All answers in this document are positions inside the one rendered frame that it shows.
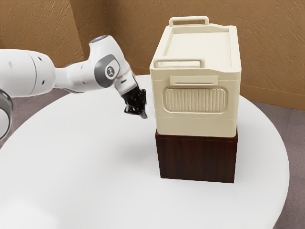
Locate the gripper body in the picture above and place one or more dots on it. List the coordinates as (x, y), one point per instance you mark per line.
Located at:
(135, 98)

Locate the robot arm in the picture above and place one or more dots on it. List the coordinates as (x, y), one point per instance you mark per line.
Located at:
(71, 74)

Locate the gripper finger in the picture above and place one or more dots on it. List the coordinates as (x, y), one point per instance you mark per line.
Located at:
(143, 115)

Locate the cream box with lid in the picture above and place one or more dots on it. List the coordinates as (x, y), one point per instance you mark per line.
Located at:
(195, 78)

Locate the dark wooden cabinet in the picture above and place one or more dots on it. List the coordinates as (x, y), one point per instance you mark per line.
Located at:
(196, 156)

